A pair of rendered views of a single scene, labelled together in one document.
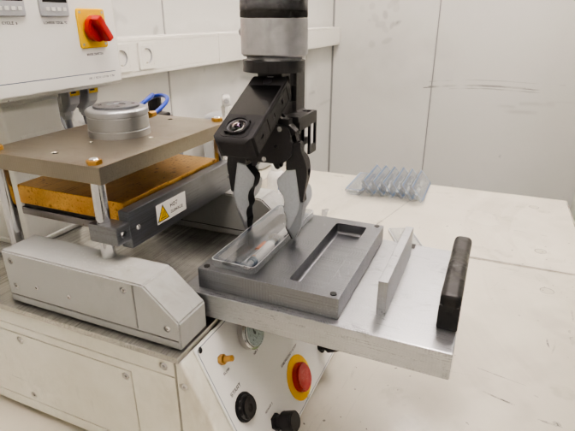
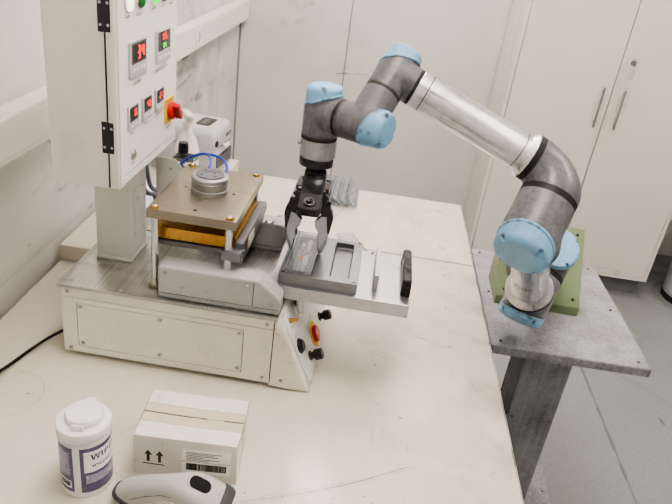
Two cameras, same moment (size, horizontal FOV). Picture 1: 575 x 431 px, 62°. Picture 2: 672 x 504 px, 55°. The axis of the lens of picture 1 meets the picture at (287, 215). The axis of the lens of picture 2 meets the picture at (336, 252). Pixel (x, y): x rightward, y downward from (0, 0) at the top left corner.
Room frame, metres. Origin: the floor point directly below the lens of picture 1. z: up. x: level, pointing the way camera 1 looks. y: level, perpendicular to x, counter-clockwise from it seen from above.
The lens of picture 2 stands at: (-0.66, 0.42, 1.66)
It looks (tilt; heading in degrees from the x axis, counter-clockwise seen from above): 27 degrees down; 339
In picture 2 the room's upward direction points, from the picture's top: 8 degrees clockwise
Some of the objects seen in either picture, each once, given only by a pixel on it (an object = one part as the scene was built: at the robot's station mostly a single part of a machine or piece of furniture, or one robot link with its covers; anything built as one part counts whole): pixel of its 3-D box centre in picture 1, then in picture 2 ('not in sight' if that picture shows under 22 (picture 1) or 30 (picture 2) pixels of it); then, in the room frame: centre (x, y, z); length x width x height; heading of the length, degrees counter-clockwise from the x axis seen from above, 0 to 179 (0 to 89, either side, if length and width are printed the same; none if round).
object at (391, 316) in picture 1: (335, 268); (343, 269); (0.51, -0.06, 0.97); 0.30 x 0.22 x 0.08; 67
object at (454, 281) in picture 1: (456, 277); (406, 272); (0.46, -0.18, 0.99); 0.15 x 0.02 x 0.04; 157
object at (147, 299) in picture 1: (101, 287); (221, 285); (0.48, 0.22, 0.96); 0.25 x 0.05 x 0.07; 67
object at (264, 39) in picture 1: (271, 40); (316, 148); (0.57, 0.02, 1.23); 0.08 x 0.08 x 0.05
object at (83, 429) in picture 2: not in sight; (85, 447); (0.21, 0.48, 0.82); 0.09 x 0.09 x 0.15
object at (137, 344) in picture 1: (118, 251); (192, 262); (0.65, 0.26, 0.93); 0.46 x 0.35 x 0.01; 67
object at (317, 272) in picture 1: (299, 253); (322, 261); (0.53, -0.01, 0.98); 0.20 x 0.17 x 0.03; 157
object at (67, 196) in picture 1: (128, 163); (210, 207); (0.64, 0.22, 1.07); 0.22 x 0.17 x 0.10; 157
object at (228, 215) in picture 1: (227, 208); (253, 229); (0.73, 0.10, 0.96); 0.26 x 0.05 x 0.07; 67
